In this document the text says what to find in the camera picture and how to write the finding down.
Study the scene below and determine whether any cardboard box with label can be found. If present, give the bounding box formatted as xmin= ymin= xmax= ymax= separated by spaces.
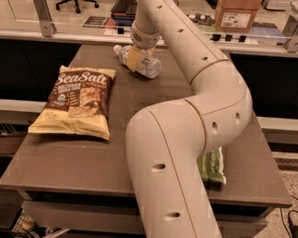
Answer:
xmin=214 ymin=0 xmax=261 ymax=33

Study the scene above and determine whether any sea salt chips bag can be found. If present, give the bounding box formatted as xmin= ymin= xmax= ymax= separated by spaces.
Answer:
xmin=28 ymin=65 xmax=115 ymax=140

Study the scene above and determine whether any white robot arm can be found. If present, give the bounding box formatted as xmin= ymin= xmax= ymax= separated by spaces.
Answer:
xmin=125 ymin=0 xmax=253 ymax=238

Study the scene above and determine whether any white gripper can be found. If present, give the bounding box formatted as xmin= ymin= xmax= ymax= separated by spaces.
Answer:
xmin=127 ymin=21 xmax=160 ymax=72

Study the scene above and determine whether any left metal glass bracket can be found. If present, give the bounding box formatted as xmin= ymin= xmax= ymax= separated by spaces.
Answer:
xmin=33 ymin=0 xmax=56 ymax=38

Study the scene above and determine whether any green snack bag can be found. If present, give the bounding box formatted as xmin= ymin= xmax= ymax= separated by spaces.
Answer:
xmin=197 ymin=148 xmax=227 ymax=185

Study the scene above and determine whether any dark tray on floor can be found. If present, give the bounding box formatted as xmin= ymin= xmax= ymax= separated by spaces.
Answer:
xmin=111 ymin=0 xmax=137 ymax=19

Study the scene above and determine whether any clear plastic water bottle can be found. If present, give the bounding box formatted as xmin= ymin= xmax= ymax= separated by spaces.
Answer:
xmin=113 ymin=44 xmax=162 ymax=79

